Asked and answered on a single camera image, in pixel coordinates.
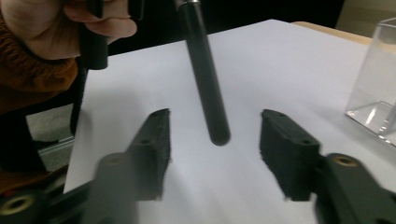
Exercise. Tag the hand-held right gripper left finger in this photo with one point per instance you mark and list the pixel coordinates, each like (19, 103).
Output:
(151, 155)

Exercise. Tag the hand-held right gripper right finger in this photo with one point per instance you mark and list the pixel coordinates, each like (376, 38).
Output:
(289, 155)

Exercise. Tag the thick black makeup brush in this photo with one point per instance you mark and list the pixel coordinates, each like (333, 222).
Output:
(204, 77)

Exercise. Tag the clear acrylic organizer box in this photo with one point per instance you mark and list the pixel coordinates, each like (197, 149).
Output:
(373, 77)

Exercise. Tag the brown cloth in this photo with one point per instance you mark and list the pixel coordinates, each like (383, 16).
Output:
(28, 179)

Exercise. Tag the aluminium frame rail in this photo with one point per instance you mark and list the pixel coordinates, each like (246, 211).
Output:
(56, 148)

